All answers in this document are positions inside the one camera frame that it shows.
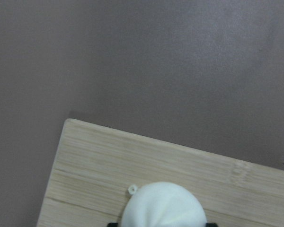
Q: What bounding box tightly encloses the bamboo cutting board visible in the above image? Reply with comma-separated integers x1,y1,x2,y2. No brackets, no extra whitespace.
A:
37,119,284,227

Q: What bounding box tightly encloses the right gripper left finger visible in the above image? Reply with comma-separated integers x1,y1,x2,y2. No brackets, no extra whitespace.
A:
107,223,121,227

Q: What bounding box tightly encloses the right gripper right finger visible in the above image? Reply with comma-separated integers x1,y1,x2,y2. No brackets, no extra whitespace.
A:
205,223,218,227

